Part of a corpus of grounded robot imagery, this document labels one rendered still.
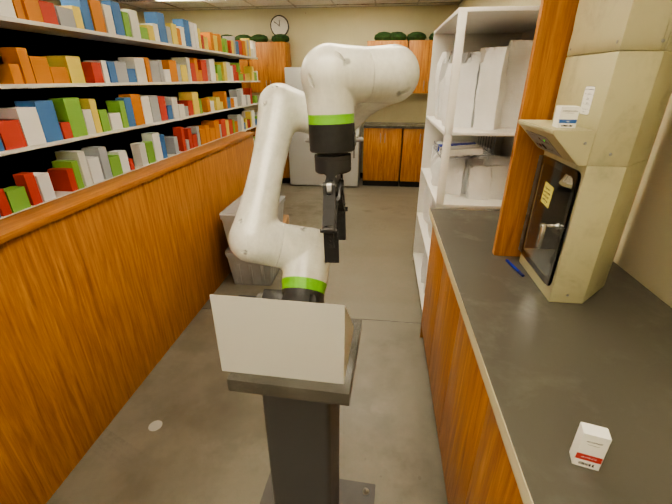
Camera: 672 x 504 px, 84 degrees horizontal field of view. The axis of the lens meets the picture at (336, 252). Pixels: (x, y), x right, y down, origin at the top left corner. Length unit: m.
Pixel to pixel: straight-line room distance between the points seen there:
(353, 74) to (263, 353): 0.67
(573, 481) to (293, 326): 0.64
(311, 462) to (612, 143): 1.29
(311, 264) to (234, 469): 1.27
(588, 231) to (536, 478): 0.79
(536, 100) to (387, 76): 0.96
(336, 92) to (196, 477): 1.78
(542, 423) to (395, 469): 1.10
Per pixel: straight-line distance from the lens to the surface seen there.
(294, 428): 1.21
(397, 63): 0.78
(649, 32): 1.37
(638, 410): 1.18
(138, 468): 2.21
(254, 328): 0.95
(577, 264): 1.47
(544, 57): 1.65
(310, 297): 1.01
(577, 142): 1.32
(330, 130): 0.74
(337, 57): 0.74
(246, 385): 1.05
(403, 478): 2.00
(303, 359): 0.97
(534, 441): 0.99
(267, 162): 1.08
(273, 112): 1.13
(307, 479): 1.38
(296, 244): 1.03
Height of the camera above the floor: 1.64
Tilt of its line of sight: 25 degrees down
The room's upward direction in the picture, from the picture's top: straight up
